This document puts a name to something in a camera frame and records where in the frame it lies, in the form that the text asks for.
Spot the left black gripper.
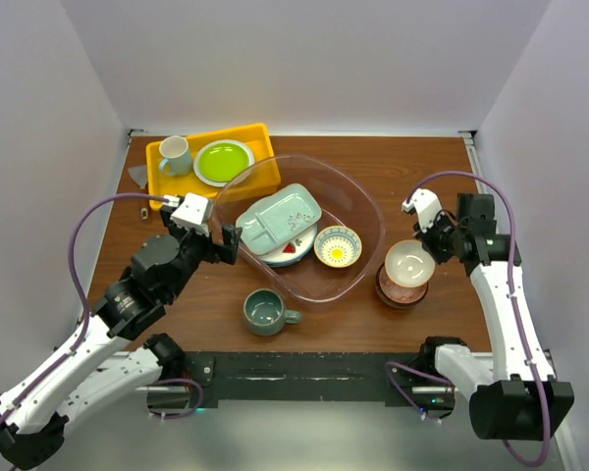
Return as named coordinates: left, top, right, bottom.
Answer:
left=160, top=206, right=241, bottom=301

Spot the dark bowl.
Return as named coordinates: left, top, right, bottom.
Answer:
left=384, top=240, right=436, bottom=288

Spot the light blue rectangular dish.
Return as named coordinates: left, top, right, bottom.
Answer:
left=236, top=183, right=322, bottom=255

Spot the watermelon pattern plate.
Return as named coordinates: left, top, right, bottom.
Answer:
left=254, top=235, right=320, bottom=269
left=259, top=223, right=319, bottom=264

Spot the yellow blue patterned bowl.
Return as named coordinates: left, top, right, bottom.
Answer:
left=313, top=226, right=362, bottom=268

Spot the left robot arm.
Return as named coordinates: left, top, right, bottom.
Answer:
left=0, top=200, right=242, bottom=470

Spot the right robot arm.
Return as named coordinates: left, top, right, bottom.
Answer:
left=402, top=188, right=574, bottom=442

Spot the clear plastic bin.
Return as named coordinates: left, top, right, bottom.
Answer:
left=212, top=154, right=385, bottom=305

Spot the teal ceramic mug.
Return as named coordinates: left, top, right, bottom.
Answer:
left=242, top=288, right=302, bottom=337

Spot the red brown bottom bowl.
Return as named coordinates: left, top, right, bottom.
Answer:
left=375, top=264, right=429, bottom=309

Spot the yellow plastic tray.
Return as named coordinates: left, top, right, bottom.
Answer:
left=145, top=123, right=282, bottom=200

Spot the grey rimmed plate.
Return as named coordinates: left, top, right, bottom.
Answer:
left=193, top=139, right=255, bottom=187

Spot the lime green plate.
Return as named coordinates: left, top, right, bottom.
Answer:
left=196, top=142, right=251, bottom=183

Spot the light blue white mug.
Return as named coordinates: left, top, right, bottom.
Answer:
left=159, top=135, right=193, bottom=177

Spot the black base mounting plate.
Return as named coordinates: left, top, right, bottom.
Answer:
left=146, top=350, right=456, bottom=413

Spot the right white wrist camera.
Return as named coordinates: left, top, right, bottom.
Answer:
left=402, top=188, right=442, bottom=233

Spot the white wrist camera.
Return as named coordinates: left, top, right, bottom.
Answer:
left=402, top=188, right=442, bottom=233
left=160, top=192, right=213, bottom=236

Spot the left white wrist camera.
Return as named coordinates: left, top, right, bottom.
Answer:
left=160, top=192, right=213, bottom=236

